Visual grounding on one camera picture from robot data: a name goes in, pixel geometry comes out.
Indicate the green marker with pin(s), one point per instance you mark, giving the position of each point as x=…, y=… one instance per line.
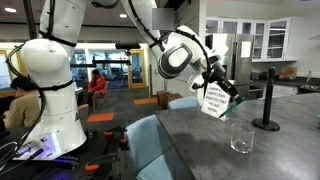
x=233, y=106

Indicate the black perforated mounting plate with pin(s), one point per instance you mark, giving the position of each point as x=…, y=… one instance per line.
x=50, y=170

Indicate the person in tan shirt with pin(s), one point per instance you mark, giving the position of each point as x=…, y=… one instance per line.
x=21, y=111

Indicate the orange chair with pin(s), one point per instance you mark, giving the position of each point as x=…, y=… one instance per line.
x=107, y=90

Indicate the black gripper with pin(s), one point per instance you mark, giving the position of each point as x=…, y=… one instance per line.
x=218, y=74

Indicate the yellow framed door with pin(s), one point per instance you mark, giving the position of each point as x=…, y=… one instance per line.
x=137, y=68

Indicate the metal faucet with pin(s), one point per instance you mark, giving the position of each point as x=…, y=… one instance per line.
x=309, y=77

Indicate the brown basket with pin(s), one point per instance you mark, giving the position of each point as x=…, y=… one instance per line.
x=288, y=73

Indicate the white printed paper sign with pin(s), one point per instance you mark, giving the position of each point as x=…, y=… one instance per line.
x=213, y=103

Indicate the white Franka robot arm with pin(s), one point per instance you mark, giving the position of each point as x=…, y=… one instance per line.
x=53, y=100

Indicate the dark kitchen counter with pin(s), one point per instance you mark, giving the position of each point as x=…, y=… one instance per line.
x=300, y=87

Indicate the white glass door cabinets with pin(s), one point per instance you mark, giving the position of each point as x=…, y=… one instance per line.
x=276, y=40

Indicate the round ceiling light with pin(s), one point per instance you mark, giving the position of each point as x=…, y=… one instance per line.
x=10, y=10
x=123, y=15

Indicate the black vertical pole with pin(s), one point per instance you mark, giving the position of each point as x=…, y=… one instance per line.
x=30, y=20

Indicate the light blue chair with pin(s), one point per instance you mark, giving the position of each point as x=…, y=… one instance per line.
x=183, y=102
x=146, y=143

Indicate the clear glass cup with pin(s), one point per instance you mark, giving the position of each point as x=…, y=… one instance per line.
x=242, y=140

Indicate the person in red jacket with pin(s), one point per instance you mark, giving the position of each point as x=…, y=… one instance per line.
x=97, y=85

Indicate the black post stand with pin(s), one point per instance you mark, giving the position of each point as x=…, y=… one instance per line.
x=267, y=103

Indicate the white paper note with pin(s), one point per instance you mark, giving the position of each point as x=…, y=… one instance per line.
x=245, y=49

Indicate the black hanging light bar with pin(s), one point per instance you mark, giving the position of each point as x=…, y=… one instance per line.
x=127, y=46

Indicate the stainless steel refrigerator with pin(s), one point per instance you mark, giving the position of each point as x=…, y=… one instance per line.
x=243, y=70

